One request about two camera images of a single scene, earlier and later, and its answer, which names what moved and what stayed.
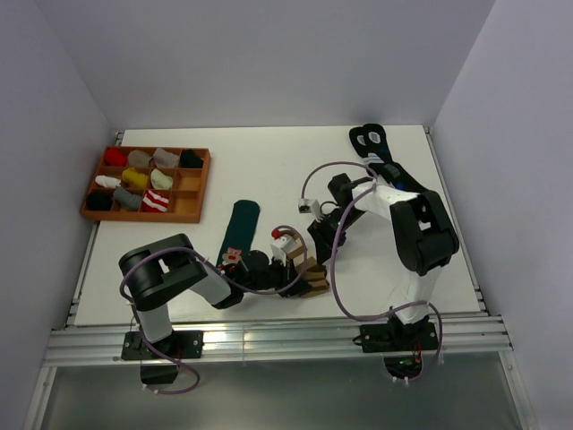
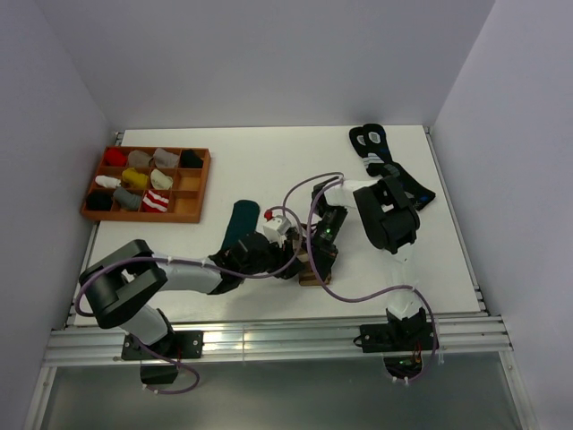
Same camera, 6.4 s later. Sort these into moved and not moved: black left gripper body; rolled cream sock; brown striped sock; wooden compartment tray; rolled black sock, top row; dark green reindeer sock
Moved: brown striped sock; black left gripper body
Not moved: rolled black sock, top row; rolled cream sock; dark green reindeer sock; wooden compartment tray
